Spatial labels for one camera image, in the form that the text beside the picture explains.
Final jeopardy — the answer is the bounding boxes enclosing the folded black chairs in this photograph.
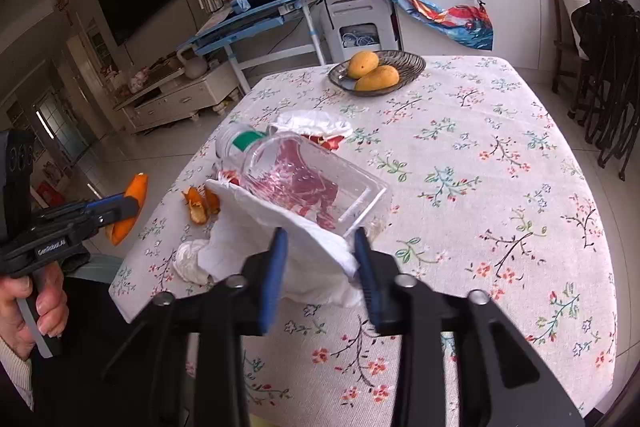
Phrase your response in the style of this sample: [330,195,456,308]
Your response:
[567,0,640,182]

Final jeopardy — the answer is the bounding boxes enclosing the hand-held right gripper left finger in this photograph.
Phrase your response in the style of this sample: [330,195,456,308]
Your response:
[102,227,291,427]

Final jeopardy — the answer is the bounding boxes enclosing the yellow mango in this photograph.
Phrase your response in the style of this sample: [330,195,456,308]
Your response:
[355,65,401,92]
[347,51,379,79]

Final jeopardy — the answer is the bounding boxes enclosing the red white plastic bag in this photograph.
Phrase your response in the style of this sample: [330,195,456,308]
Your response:
[270,109,353,154]

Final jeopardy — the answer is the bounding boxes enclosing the person's black pants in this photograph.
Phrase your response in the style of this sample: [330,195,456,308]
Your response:
[30,276,156,427]

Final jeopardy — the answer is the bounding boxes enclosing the pink snack bag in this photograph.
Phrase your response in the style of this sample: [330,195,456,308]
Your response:
[129,67,151,94]

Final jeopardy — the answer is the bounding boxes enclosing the white television cabinet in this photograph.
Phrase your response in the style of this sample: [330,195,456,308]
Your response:
[112,57,241,134]

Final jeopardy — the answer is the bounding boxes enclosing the white air purifier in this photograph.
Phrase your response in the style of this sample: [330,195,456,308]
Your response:
[327,0,401,64]

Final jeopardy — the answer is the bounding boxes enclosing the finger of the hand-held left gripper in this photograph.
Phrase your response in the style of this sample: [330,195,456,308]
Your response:
[31,194,139,222]
[27,208,137,240]

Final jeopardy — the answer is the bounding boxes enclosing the clear plastic bottle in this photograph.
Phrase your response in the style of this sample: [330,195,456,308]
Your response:
[215,123,391,240]

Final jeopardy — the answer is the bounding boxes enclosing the person's left hand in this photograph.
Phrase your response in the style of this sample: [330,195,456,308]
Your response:
[0,262,70,360]

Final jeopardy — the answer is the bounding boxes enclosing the person's left forearm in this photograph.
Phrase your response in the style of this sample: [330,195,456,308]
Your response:
[0,336,36,410]

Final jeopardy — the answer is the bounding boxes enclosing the dark woven bowl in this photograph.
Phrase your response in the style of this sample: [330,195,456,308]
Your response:
[327,50,427,96]

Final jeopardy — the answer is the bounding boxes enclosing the pink kettlebell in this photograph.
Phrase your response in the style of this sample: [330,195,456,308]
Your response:
[176,47,208,79]

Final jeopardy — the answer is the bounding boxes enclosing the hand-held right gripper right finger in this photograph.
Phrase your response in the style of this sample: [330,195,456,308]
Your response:
[352,227,586,427]

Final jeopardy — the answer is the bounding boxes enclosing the floral tablecloth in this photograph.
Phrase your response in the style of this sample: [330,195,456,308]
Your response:
[109,55,618,419]

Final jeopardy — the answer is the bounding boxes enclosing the white paper tissue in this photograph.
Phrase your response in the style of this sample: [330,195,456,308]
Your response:
[199,179,364,308]

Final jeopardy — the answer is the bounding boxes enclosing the wooden chair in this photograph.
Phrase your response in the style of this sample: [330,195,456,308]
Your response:
[542,0,591,95]

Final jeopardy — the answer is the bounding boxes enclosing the paper sheets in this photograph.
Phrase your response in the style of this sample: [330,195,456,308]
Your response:
[195,9,236,38]

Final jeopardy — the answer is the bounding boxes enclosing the blue study desk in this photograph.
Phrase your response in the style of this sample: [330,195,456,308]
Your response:
[187,0,331,95]

